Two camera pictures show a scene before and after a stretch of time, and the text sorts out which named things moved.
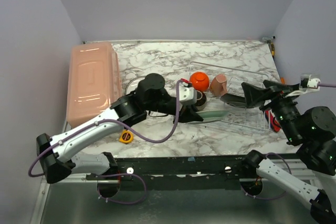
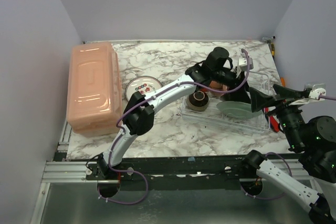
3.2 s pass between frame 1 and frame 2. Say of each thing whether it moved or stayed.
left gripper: moved
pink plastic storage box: stayed
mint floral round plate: moved
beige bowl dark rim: stayed
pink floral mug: stayed
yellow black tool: stayed
